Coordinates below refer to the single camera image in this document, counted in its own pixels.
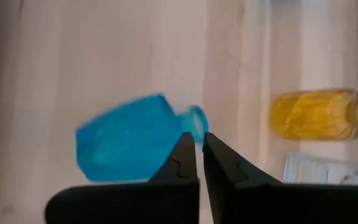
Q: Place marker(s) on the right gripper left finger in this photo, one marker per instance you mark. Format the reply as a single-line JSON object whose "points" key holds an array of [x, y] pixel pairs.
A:
{"points": [[135, 205]]}

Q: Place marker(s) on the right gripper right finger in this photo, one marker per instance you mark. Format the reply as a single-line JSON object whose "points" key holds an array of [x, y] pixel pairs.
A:
{"points": [[275, 205]]}

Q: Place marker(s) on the teal square glass vase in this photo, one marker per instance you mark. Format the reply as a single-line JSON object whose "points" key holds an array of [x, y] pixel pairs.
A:
{"points": [[129, 140]]}

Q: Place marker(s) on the yellow ribbed glass vase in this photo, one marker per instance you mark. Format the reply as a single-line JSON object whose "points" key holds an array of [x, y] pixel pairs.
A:
{"points": [[315, 113]]}

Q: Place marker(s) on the clear square glass vase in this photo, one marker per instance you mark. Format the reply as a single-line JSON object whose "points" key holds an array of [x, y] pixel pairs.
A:
{"points": [[322, 171]]}

